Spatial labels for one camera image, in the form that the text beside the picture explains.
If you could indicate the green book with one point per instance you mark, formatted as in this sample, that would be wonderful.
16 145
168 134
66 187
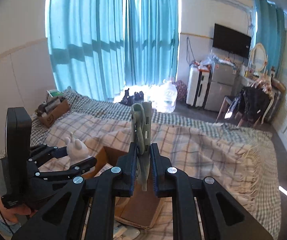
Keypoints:
54 93

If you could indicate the white object beside box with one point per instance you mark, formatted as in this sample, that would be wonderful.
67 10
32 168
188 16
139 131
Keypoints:
124 233

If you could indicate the narrow teal curtain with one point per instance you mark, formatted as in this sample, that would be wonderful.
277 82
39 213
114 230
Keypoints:
151 35

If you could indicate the white rabbit figurine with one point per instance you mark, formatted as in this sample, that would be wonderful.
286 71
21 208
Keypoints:
77 148

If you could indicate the chair with dark jacket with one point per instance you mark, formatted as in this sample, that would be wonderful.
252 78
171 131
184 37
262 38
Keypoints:
254 105

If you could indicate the bed with checked sheet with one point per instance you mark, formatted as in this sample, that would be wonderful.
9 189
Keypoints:
103 107

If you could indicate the floral fabric bag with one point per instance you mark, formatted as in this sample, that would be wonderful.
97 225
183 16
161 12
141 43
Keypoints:
181 90

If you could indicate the wide teal curtain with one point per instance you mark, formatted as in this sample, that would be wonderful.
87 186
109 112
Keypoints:
86 37

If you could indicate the white suitcase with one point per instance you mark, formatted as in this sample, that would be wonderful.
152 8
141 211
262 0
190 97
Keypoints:
197 87

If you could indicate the teal side window curtain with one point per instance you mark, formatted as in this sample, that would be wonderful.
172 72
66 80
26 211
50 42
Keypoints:
269 35

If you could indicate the silver mini fridge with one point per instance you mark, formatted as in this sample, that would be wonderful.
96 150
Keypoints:
221 87

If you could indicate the black shoe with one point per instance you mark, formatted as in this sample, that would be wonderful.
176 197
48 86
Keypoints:
138 97
126 97

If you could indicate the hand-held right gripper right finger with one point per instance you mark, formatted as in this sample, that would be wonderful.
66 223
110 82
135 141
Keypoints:
155 170

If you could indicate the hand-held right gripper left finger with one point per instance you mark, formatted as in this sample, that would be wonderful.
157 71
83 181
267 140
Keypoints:
133 166

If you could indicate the black wall television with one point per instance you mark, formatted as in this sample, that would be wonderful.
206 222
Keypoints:
231 40

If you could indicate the white oval vanity mirror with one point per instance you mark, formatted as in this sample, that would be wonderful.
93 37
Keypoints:
258 57

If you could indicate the brown wooden stool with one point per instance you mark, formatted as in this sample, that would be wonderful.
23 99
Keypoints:
227 105

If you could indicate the clear water jug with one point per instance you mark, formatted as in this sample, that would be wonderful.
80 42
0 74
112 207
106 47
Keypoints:
167 96

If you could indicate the small cardboard box with clutter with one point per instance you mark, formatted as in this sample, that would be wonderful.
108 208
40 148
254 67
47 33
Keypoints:
56 113

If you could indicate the person's left hand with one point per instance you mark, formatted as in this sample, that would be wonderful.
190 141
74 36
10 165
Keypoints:
17 213

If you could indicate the plastic bags on fridge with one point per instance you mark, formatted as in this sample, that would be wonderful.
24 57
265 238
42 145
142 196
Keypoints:
213 62

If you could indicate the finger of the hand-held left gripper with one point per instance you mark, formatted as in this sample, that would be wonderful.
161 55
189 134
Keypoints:
76 168
51 151

